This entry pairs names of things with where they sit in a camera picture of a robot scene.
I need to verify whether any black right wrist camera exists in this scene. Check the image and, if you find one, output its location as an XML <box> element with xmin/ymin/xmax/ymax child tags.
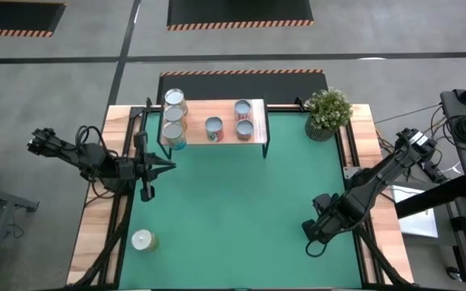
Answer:
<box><xmin>313</xmin><ymin>192</ymin><xmax>333</xmax><ymax>211</ymax></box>

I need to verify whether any short white carrot-print can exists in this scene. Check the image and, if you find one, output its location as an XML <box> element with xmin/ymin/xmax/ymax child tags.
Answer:
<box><xmin>233</xmin><ymin>99</ymin><xmax>253</xmax><ymax>121</ymax></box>

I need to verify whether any green table mat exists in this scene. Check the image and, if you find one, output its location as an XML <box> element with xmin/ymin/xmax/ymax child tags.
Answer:
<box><xmin>118</xmin><ymin>111</ymin><xmax>364</xmax><ymax>290</ymax></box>

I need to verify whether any mixed fruit labelled tin can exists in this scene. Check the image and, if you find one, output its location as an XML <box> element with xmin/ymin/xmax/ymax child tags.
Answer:
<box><xmin>205</xmin><ymin>116</ymin><xmax>225</xmax><ymax>143</ymax></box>

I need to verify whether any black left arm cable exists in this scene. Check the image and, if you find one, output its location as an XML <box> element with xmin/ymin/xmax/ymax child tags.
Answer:
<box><xmin>74</xmin><ymin>124</ymin><xmax>112</xmax><ymax>158</ymax></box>

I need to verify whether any white board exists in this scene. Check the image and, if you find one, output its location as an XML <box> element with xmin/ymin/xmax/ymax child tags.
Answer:
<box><xmin>390</xmin><ymin>183</ymin><xmax>439</xmax><ymax>239</ymax></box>

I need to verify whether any tomatoes labelled blue-green tin can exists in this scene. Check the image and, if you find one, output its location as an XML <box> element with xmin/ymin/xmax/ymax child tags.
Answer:
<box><xmin>161</xmin><ymin>121</ymin><xmax>188</xmax><ymax>151</ymax></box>

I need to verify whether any wooden shelf black metal frame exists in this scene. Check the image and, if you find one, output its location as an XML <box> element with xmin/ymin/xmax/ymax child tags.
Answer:
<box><xmin>156</xmin><ymin>98</ymin><xmax>271</xmax><ymax>161</ymax></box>

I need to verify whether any peaches labelled tin can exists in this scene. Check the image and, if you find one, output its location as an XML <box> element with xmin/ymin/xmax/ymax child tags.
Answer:
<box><xmin>163</xmin><ymin>87</ymin><xmax>189</xmax><ymax>110</ymax></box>

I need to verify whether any black power brick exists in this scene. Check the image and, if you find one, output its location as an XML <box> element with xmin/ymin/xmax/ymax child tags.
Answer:
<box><xmin>422</xmin><ymin>159</ymin><xmax>448</xmax><ymax>185</ymax></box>

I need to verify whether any black mat hazard-stripe edge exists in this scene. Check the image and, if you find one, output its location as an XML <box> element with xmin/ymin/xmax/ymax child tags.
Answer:
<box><xmin>167</xmin><ymin>0</ymin><xmax>315</xmax><ymax>32</ymax></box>
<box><xmin>156</xmin><ymin>69</ymin><xmax>329</xmax><ymax>105</ymax></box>
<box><xmin>0</xmin><ymin>0</ymin><xmax>67</xmax><ymax>38</ymax></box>

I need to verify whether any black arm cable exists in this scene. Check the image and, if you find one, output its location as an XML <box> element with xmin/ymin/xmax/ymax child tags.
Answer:
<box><xmin>304</xmin><ymin>238</ymin><xmax>328</xmax><ymax>259</ymax></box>
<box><xmin>74</xmin><ymin>124</ymin><xmax>112</xmax><ymax>158</ymax></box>

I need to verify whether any short green orange-slice-print can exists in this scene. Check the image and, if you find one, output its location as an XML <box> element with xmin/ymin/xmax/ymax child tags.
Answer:
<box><xmin>235</xmin><ymin>119</ymin><xmax>255</xmax><ymax>141</ymax></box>

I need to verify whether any potted plant striped pot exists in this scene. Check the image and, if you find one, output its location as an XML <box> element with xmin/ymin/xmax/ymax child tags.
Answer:
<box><xmin>303</xmin><ymin>86</ymin><xmax>354</xmax><ymax>142</ymax></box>

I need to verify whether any black aluminium table frame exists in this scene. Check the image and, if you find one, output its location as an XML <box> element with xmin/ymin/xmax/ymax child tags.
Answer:
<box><xmin>66</xmin><ymin>96</ymin><xmax>414</xmax><ymax>291</ymax></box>

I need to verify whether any small black floor object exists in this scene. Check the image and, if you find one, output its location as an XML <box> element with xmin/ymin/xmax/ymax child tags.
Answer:
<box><xmin>445</xmin><ymin>266</ymin><xmax>464</xmax><ymax>283</ymax></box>

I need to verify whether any grey equipment cart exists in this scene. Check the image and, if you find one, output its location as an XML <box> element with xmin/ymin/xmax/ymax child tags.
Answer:
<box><xmin>439</xmin><ymin>88</ymin><xmax>466</xmax><ymax>201</ymax></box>

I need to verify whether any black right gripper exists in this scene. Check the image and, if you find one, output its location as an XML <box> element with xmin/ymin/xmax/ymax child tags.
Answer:
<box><xmin>301</xmin><ymin>201</ymin><xmax>351</xmax><ymax>243</ymax></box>

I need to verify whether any pineapple labelled orange tin can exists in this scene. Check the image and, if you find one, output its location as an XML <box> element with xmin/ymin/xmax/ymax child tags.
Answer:
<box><xmin>163</xmin><ymin>105</ymin><xmax>188</xmax><ymax>126</ymax></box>

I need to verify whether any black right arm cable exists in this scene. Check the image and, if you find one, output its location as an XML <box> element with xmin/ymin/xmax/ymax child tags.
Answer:
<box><xmin>304</xmin><ymin>238</ymin><xmax>328</xmax><ymax>259</ymax></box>

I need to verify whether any yellow-green tin can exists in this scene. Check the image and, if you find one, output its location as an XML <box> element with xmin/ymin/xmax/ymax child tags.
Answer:
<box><xmin>130</xmin><ymin>228</ymin><xmax>160</xmax><ymax>253</ymax></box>

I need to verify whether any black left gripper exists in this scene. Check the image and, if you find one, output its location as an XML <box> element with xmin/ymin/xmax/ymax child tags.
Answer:
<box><xmin>115</xmin><ymin>131</ymin><xmax>176</xmax><ymax>202</ymax></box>

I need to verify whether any black beam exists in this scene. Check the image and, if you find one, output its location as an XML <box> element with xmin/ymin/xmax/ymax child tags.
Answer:
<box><xmin>394</xmin><ymin>174</ymin><xmax>466</xmax><ymax>219</ymax></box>

